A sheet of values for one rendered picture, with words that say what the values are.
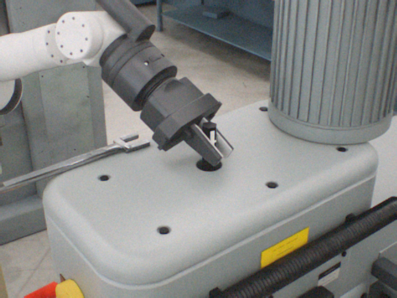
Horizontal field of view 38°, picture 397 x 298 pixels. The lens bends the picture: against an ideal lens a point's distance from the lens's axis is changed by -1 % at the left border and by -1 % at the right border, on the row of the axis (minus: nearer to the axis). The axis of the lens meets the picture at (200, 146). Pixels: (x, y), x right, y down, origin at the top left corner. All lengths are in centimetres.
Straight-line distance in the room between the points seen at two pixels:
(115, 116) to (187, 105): 445
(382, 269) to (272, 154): 34
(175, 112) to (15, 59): 29
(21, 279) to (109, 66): 284
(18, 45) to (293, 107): 43
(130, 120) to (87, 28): 434
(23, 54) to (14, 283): 272
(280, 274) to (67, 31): 43
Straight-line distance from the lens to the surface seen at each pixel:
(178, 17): 717
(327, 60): 84
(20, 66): 95
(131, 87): 80
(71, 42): 83
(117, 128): 503
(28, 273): 361
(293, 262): 79
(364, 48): 84
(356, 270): 106
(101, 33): 83
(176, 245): 68
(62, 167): 82
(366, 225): 88
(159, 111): 78
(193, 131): 79
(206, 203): 74
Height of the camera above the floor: 232
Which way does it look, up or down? 30 degrees down
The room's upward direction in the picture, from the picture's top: straight up
